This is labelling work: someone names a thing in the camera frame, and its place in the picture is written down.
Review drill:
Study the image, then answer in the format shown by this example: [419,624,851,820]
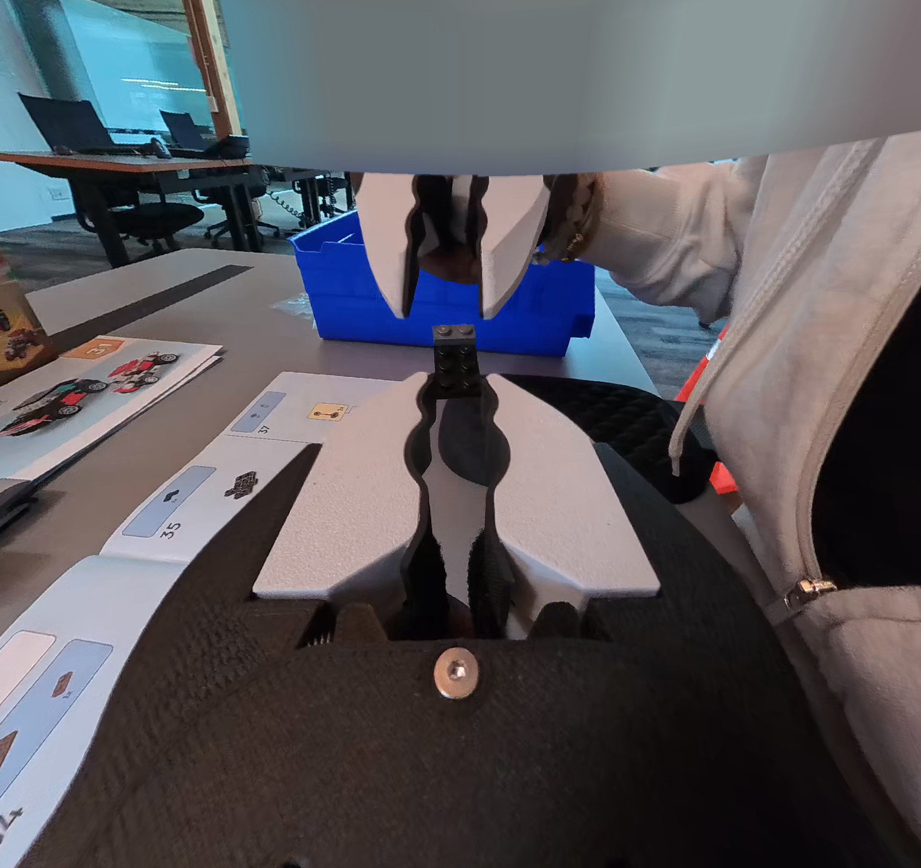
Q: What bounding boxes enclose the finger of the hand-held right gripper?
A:
[477,175,555,321]
[354,175,423,321]

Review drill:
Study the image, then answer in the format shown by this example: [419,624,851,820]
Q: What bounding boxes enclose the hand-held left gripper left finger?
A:
[252,372,434,619]

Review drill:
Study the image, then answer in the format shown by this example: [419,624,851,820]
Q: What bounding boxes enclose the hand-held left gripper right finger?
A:
[482,374,662,633]

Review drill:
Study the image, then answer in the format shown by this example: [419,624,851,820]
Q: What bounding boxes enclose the blue plastic bin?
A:
[288,208,598,360]

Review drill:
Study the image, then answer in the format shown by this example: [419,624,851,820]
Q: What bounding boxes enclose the black lego plate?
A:
[432,339,482,399]

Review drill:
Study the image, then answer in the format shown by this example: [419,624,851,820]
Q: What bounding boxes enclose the open lego instruction booklet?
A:
[0,370,405,868]

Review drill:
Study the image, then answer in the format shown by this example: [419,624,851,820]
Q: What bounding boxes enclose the closed lego instruction booklet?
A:
[0,334,225,482]

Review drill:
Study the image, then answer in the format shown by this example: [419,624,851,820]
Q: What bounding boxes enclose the lego set cardboard box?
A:
[0,255,60,385]

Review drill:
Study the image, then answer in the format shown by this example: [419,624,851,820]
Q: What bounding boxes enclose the person's right hand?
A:
[421,234,483,286]

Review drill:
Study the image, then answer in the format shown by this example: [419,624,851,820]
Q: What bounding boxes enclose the black quilted case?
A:
[496,373,720,507]

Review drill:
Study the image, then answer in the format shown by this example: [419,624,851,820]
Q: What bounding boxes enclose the red object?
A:
[676,327,740,496]

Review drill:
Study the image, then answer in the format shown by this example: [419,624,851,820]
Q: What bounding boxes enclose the black computer monitor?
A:
[159,110,218,158]
[18,93,114,154]

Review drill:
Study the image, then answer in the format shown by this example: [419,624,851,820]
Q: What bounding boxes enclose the black office chair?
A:
[110,201,207,259]

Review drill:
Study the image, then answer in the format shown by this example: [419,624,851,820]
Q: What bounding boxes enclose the wooden column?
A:
[171,0,243,141]

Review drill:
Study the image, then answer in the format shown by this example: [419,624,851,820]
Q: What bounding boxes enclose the long wooden office desk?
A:
[0,150,254,268]

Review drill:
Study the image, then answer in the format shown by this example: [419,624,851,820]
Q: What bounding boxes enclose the beaded bracelets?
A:
[534,173,605,266]

